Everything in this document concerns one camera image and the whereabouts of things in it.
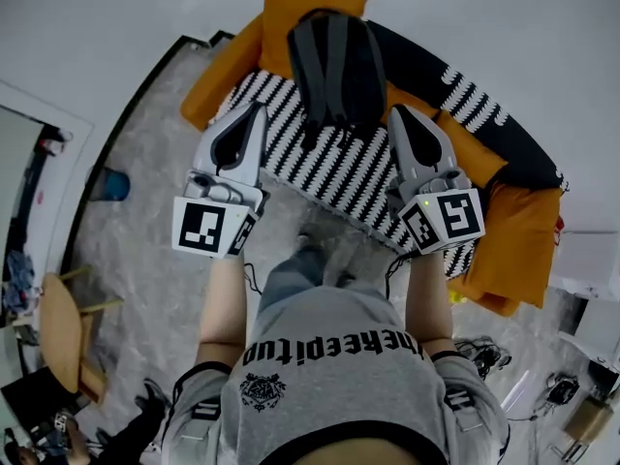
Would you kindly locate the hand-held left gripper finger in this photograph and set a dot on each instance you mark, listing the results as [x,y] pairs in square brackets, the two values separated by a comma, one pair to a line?
[259,153]
[203,155]

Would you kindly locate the person's grey shoe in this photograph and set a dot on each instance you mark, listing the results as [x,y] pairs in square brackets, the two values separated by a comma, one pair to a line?
[306,240]

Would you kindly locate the pile of blue clothes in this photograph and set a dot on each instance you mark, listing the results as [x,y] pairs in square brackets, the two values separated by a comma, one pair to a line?
[19,284]

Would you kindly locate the white cabinet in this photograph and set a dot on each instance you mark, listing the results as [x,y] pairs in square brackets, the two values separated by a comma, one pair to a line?
[591,259]

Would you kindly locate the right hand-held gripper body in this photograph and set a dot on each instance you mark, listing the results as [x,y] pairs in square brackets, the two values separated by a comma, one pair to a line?
[460,216]

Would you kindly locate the blue waste bin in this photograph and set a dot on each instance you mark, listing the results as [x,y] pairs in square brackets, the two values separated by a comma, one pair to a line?
[114,187]

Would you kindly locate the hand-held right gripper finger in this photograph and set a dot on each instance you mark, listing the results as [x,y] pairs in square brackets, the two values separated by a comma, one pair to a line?
[443,160]
[399,143]

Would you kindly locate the person's blue jeans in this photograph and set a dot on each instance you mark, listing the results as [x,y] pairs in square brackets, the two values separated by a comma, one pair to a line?
[290,274]

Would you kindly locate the cardboard box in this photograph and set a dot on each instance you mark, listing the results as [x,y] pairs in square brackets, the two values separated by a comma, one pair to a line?
[588,419]

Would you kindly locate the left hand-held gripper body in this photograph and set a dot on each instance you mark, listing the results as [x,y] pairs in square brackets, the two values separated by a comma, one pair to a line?
[198,226]

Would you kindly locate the medium orange cushion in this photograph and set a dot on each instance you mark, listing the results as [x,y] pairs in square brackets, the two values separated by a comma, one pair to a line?
[470,153]

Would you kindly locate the person's right forearm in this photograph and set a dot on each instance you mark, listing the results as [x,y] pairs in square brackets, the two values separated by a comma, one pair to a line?
[431,303]

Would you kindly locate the wooden chair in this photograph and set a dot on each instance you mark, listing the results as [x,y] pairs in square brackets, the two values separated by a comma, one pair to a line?
[60,327]

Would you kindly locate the black backpack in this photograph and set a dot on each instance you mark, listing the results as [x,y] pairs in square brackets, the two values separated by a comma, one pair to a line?
[339,66]

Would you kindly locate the black white striped blanket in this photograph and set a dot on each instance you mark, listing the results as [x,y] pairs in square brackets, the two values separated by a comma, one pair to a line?
[339,182]

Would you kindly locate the person's left forearm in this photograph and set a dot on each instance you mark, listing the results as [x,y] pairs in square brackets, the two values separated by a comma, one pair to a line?
[223,308]

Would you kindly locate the person's grey printed shirt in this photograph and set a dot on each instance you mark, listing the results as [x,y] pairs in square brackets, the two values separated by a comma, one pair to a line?
[339,356]

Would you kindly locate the red hanging item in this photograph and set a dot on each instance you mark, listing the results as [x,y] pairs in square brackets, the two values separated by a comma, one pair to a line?
[558,230]

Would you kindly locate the small orange cushion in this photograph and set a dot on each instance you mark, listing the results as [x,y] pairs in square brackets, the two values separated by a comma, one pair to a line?
[412,107]

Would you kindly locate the orange sofa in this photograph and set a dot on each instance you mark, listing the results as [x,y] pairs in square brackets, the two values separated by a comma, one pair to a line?
[518,240]

